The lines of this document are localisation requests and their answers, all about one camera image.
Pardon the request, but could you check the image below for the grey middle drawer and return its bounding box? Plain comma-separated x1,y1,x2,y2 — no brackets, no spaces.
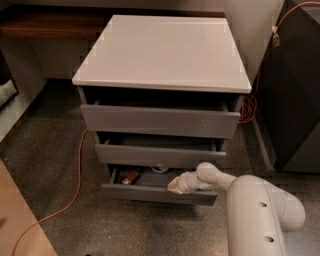
95,133,226,168

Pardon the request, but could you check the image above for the orange extension cable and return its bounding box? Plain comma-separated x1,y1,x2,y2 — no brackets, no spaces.
11,0,320,256

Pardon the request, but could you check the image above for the dark cabinet on right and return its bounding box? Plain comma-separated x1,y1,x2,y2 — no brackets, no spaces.
255,0,320,173

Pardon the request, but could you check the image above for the grey drawer cabinet white top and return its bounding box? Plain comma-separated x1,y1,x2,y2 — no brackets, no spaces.
71,14,253,206

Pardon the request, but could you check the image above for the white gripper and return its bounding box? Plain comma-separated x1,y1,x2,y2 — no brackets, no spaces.
167,172,203,195

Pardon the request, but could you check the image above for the white round bowl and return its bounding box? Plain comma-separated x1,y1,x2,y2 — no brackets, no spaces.
151,167,169,174

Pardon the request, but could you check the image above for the dark wooden counter shelf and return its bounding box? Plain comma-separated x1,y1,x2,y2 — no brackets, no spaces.
0,4,225,40

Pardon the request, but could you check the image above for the grey bottom drawer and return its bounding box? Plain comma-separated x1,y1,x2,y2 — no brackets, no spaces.
102,165,217,206

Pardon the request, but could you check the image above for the grey drawer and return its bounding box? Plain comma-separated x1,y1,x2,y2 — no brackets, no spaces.
95,133,226,168
80,104,240,139
102,165,217,206

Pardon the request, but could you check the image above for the dark framed object at left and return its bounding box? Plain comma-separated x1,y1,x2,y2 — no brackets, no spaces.
0,50,19,110

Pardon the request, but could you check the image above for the orange soda can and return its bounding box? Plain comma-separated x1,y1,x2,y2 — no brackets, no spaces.
121,170,140,185

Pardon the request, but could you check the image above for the grey top drawer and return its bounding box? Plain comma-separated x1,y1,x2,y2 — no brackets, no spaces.
80,104,240,139

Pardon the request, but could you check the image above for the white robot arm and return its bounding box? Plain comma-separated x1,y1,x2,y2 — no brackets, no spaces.
167,162,306,256

